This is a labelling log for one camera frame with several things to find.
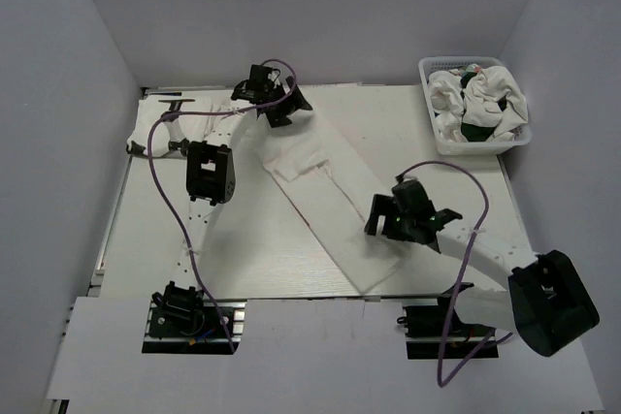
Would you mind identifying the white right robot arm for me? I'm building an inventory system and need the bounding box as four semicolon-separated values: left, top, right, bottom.
365;179;600;357

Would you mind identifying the white t-shirt green trim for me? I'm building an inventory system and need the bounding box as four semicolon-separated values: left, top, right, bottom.
256;112;409;293

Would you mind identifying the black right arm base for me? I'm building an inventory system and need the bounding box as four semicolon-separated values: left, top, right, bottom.
396;305;491;361

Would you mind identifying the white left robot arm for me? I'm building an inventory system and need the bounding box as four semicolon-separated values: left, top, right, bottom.
146;59;312;305

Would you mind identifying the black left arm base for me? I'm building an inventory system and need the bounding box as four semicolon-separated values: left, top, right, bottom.
142;282;245;355

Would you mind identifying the folded white t-shirt black print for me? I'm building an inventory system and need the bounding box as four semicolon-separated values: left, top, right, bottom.
126;94;230;158

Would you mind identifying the white t-shirt cartoon print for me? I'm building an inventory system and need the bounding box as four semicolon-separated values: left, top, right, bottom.
427;63;529;143

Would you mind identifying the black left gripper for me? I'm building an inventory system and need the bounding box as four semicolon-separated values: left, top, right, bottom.
264;79;311;130

